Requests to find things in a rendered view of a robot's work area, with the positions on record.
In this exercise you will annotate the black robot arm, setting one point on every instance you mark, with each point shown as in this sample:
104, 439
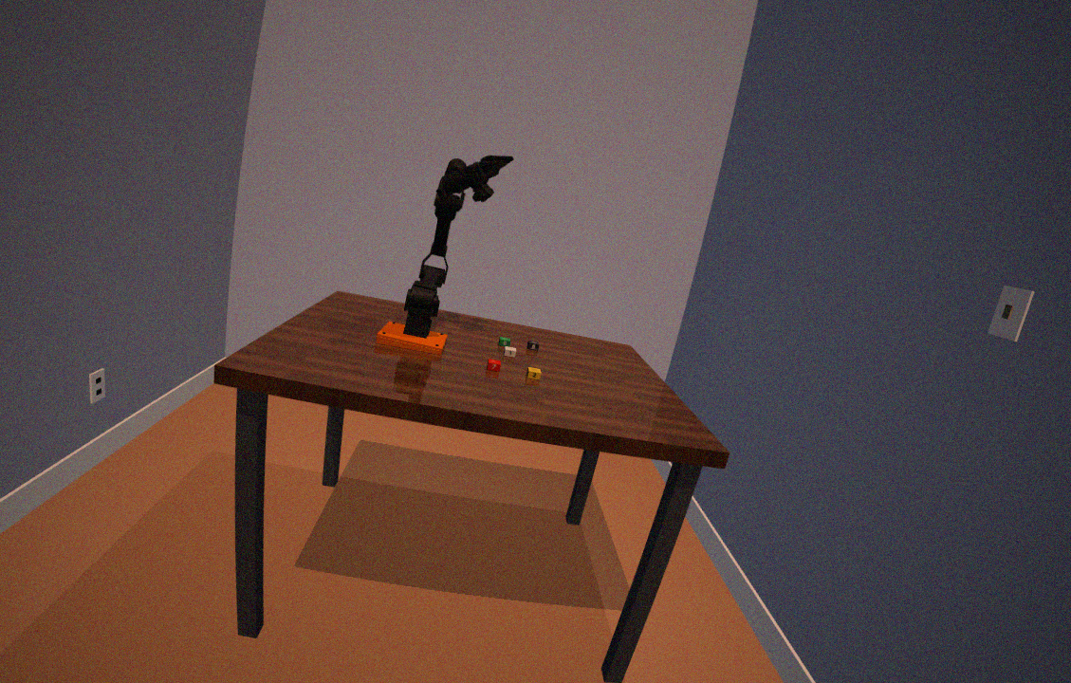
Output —
421, 300

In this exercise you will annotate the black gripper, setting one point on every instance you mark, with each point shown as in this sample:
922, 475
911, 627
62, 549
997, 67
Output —
487, 168

